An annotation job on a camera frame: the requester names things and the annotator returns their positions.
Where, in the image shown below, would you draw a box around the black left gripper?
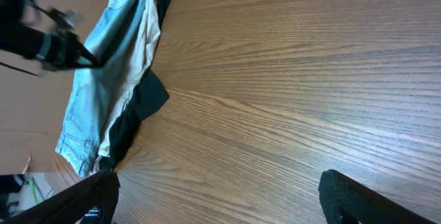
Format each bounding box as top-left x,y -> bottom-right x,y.
42,8 -> 103,72

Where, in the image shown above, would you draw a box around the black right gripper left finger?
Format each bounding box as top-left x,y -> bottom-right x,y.
4,170 -> 120,224

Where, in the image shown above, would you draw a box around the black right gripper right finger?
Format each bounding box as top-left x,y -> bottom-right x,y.
318,170 -> 434,224

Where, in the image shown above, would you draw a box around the light blue denim shorts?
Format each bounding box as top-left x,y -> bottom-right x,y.
55,0 -> 146,177

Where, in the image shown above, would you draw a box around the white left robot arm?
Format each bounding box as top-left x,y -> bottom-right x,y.
1,0 -> 103,72

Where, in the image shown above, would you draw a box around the beige shorts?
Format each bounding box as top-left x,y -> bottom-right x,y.
90,0 -> 161,174

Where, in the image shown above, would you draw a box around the black garment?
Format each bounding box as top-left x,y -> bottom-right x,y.
99,0 -> 171,170

